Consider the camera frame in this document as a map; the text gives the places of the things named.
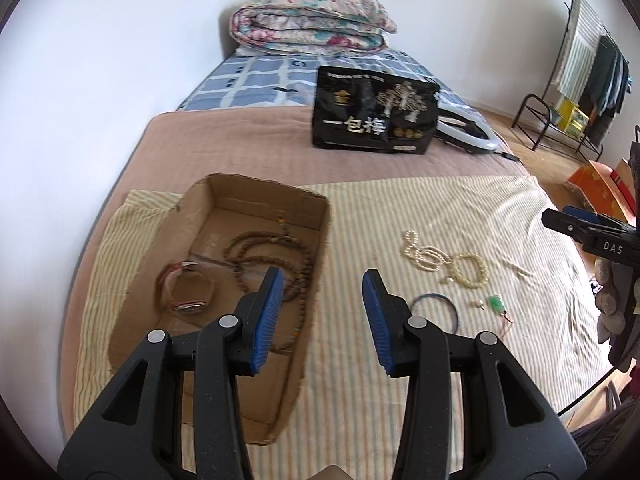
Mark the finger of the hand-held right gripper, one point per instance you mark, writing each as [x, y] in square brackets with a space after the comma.
[575, 225]

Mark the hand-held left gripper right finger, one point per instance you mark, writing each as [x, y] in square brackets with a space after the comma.
[376, 320]

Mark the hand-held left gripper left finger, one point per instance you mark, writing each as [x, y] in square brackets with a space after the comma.
[265, 320]

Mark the person's right hand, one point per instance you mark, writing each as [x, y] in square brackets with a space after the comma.
[612, 300]

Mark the orange paper bag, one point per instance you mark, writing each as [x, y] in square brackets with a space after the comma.
[595, 185]

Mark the thin blue bangle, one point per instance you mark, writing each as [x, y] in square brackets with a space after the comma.
[451, 303]

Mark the small pearl earring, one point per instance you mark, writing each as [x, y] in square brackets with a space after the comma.
[477, 303]

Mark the yellow box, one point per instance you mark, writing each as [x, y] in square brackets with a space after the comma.
[570, 117]

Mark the open cardboard box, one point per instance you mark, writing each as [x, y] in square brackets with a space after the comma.
[225, 220]

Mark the yellow striped cloth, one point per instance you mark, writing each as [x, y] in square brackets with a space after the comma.
[450, 200]

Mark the black metal clothes rack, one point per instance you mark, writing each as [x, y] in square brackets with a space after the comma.
[530, 102]

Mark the dark hanging clothes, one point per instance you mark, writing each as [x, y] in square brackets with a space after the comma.
[607, 80]

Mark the striped hanging towel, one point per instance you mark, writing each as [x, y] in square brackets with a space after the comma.
[580, 45]

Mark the brown blanket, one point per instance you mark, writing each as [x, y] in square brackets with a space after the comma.
[240, 140]

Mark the black printed bag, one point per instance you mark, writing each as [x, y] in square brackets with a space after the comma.
[350, 110]

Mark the blue plaid bed sheet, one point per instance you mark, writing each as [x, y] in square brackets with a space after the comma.
[250, 80]

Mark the folded floral quilt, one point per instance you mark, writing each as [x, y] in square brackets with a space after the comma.
[310, 20]

